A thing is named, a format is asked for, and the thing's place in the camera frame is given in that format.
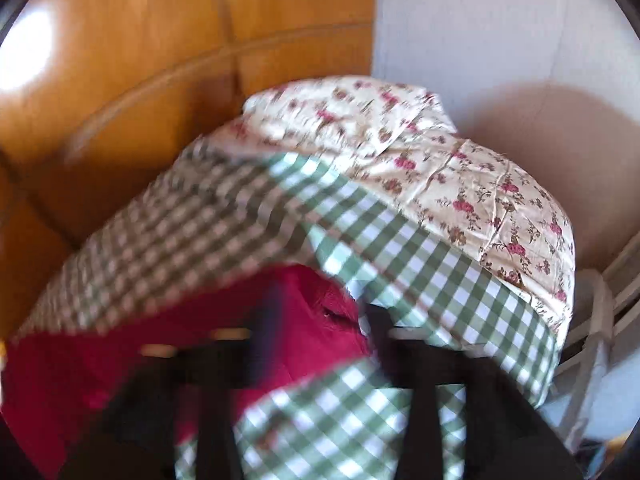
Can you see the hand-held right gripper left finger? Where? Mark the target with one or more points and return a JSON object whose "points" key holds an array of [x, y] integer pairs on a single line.
{"points": [[267, 330]]}

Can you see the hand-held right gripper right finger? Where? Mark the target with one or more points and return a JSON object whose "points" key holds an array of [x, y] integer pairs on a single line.
{"points": [[378, 332]]}

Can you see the red garment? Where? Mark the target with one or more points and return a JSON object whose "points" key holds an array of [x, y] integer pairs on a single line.
{"points": [[150, 320]]}

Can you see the green checked bed sheet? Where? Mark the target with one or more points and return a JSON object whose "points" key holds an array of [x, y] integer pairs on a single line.
{"points": [[425, 280]]}

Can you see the floral quilt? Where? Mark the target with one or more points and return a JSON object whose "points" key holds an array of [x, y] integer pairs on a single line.
{"points": [[400, 160]]}

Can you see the white rack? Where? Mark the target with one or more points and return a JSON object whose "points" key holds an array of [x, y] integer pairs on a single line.
{"points": [[600, 310]]}

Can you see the wooden headboard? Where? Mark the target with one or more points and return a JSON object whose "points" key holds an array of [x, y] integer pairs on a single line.
{"points": [[150, 60]]}

